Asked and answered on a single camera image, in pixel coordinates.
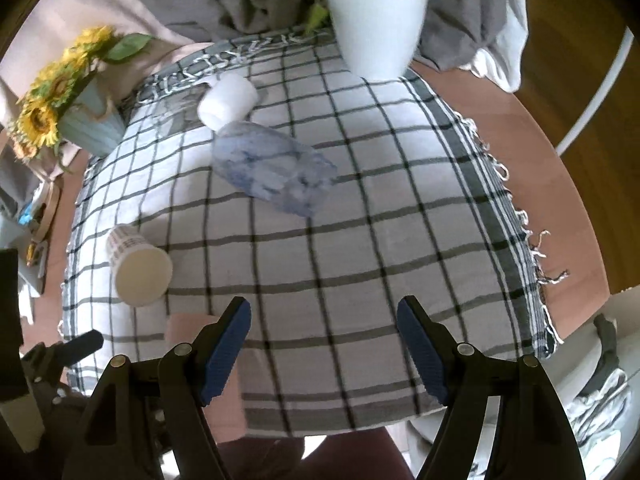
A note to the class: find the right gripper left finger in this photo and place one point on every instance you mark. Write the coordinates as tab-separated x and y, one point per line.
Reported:
141	410

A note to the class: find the grey blanket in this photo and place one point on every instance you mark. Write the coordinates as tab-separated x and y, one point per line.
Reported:
486	37

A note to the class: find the round wooden tray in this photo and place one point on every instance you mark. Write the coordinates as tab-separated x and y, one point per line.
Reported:
44	208

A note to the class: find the white plastic cup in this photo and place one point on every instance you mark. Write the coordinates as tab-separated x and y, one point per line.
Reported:
229	98

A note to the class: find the plain pink paper cup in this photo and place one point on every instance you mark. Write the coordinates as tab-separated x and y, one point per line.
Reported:
220	396

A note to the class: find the clear cup blue lettering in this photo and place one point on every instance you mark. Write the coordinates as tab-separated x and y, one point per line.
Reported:
272	166

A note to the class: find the checkered black white tablecloth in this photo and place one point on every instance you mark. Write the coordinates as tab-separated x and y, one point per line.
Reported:
419	207

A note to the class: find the houndstooth patterned paper cup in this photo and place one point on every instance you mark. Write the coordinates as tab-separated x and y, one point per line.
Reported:
141	272

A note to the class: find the blue ribbed flower vase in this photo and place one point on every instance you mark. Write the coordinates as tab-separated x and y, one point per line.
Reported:
93	122

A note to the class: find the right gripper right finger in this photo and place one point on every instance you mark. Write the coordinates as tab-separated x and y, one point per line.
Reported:
533	438

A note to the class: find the artificial sunflower bouquet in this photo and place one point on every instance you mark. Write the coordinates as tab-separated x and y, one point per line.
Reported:
54	96

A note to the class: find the white plant pot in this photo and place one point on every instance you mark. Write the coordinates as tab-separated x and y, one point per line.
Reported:
377	38

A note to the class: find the dark transparent square container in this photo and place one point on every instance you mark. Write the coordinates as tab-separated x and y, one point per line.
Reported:
178	113

